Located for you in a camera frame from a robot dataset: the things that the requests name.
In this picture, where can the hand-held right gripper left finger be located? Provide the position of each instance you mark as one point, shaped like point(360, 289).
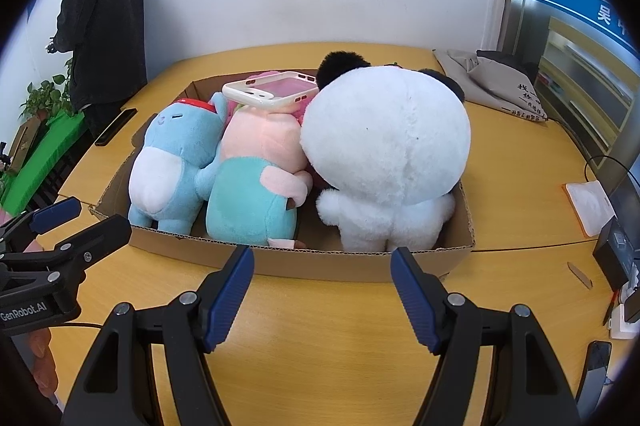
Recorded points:
point(230, 301)

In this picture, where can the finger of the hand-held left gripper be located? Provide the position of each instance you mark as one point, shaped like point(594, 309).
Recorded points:
point(97, 236)
point(55, 212)

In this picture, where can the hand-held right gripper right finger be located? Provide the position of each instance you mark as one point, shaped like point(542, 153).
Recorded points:
point(415, 301)

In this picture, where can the teal and pink plush pig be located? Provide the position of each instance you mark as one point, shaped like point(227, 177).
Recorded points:
point(245, 206)

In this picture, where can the cardboard box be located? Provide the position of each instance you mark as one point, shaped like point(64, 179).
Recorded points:
point(325, 263)

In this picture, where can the light blue plush toy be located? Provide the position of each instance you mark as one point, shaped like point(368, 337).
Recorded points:
point(170, 141)

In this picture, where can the white plush panda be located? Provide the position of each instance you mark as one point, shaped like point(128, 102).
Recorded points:
point(385, 141)

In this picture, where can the white phone case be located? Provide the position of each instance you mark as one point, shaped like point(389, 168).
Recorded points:
point(240, 94)

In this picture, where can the pink plush bear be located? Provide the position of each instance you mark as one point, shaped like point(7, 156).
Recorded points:
point(301, 111)

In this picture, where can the person's left hand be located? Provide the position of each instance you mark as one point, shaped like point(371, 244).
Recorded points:
point(42, 356)

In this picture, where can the green cloth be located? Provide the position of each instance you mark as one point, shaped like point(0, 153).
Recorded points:
point(45, 151)

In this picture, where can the brown cardboard sheet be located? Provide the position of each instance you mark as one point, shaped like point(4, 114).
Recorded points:
point(27, 146)

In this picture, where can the black smartphone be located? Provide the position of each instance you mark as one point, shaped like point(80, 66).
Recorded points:
point(115, 126)
point(597, 366)

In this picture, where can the green potted plant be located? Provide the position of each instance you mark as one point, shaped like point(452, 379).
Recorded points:
point(45, 99)

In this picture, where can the white pad with orange rim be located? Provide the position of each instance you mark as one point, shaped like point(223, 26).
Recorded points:
point(590, 206)

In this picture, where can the black box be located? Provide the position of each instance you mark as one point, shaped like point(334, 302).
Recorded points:
point(615, 251)

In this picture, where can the white power strip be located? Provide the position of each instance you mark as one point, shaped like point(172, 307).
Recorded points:
point(627, 311)

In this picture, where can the grey tote bag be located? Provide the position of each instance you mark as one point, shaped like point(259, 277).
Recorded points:
point(490, 81)

